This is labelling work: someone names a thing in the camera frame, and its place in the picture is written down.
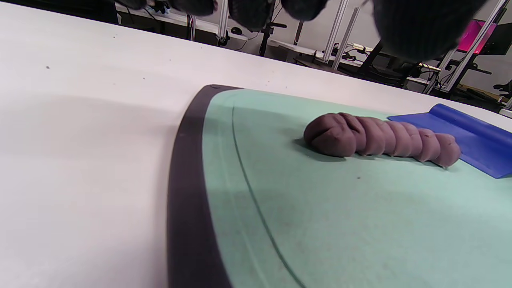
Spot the black monitor stand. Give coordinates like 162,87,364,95
258,0,288,57

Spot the green cutting board grey rim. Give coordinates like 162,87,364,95
167,84,512,288

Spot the long aluminium profile post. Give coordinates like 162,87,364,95
440,0,509,93

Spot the person's left hand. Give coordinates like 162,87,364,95
116,0,488,62

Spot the white desk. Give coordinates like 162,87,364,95
267,38,440,86

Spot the pink screen monitor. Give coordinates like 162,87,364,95
457,19,497,54

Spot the blue plastic scraper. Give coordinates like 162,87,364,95
387,103,512,179

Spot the black mesh chair black base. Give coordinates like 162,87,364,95
357,42,422,86

